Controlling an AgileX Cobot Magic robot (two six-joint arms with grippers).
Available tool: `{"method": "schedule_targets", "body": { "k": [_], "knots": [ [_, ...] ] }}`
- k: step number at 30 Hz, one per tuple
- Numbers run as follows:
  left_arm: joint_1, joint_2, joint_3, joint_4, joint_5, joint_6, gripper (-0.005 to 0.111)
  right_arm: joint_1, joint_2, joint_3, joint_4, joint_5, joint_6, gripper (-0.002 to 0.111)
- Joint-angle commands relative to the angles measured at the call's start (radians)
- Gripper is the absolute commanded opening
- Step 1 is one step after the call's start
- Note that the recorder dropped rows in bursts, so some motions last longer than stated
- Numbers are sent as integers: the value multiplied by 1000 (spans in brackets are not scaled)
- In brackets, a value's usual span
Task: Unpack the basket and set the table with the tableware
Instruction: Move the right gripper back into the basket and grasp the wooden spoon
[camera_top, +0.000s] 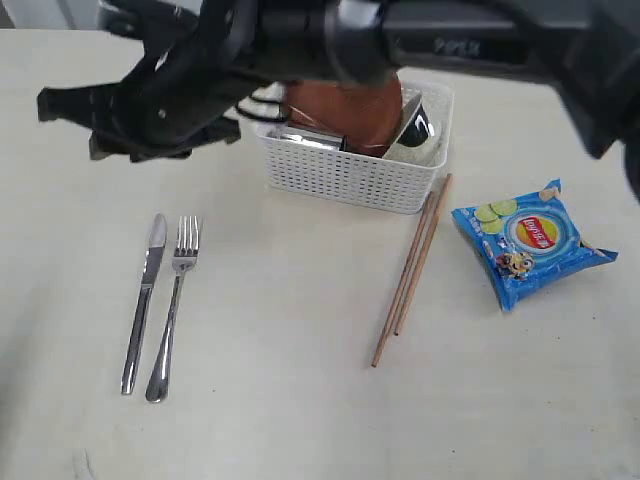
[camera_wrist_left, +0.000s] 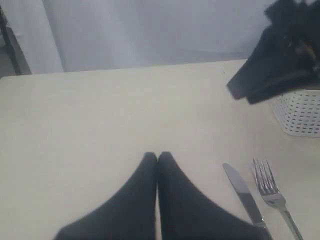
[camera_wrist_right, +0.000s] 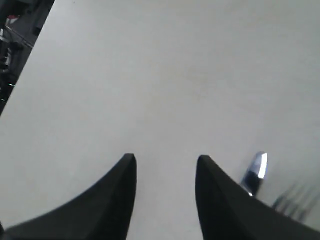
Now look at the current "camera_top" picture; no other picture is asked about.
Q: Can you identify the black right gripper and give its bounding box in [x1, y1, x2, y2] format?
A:
[36, 29, 290, 163]

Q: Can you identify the silver table knife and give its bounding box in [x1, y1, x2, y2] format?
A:
[120, 213, 167, 395]

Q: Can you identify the silver metal fork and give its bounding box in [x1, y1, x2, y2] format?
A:
[145, 216, 201, 403]

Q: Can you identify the wooden chopstick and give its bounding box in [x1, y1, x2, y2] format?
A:
[370, 192, 433, 368]
[393, 173, 453, 336]

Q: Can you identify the blue chips bag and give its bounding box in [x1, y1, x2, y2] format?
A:
[451, 179, 618, 312]

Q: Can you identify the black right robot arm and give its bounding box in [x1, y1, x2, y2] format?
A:
[37, 1, 639, 189]

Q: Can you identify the white perforated plastic basket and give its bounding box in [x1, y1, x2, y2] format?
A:
[253, 82, 455, 214]

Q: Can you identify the shiny metal cup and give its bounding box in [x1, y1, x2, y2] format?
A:
[274, 125, 346, 151]

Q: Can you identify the brown wooden plate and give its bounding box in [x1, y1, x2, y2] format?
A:
[284, 75, 403, 157]

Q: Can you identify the white bowl dark inside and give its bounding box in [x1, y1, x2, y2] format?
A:
[382, 95, 442, 166]

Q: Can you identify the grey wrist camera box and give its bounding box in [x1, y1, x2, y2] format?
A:
[97, 0, 198, 50]

